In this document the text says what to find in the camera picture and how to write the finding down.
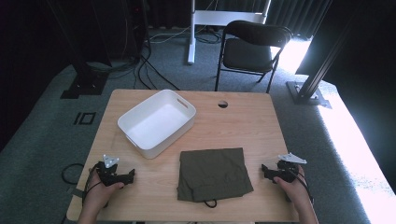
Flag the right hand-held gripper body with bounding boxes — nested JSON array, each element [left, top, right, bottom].
[[273, 151, 308, 184]]

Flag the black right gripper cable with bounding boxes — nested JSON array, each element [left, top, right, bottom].
[[290, 169, 316, 205]]

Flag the black floor cables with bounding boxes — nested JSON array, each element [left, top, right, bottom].
[[133, 52, 182, 91]]

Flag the white metal desk frame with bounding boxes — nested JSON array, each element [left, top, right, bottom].
[[186, 0, 273, 66]]

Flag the white floor cable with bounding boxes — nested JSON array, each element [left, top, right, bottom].
[[148, 25, 192, 45]]

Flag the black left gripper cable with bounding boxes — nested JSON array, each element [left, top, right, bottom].
[[81, 163, 108, 209]]

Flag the black folding chair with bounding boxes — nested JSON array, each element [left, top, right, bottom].
[[214, 20, 294, 94]]

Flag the olive green pants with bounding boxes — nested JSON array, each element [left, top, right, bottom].
[[176, 147, 255, 209]]

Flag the dark curtain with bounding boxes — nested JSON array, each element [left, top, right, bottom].
[[146, 0, 332, 39]]

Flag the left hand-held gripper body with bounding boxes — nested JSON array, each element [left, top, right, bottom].
[[94, 154, 126, 188]]

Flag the black metal stand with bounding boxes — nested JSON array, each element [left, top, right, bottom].
[[46, 0, 110, 100]]

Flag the black metal post with base plate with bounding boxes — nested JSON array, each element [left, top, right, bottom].
[[286, 0, 356, 110]]

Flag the person's left hand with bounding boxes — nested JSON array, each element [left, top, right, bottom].
[[83, 172, 126, 212]]

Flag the white plastic bin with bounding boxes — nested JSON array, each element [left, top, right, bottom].
[[117, 89, 197, 161]]

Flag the person's right hand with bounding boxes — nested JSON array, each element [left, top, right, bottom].
[[273, 165, 311, 205]]

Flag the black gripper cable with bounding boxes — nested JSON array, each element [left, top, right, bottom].
[[290, 169, 316, 205], [81, 163, 108, 209]]

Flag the black cable loop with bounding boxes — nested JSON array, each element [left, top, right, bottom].
[[61, 162, 86, 186]]

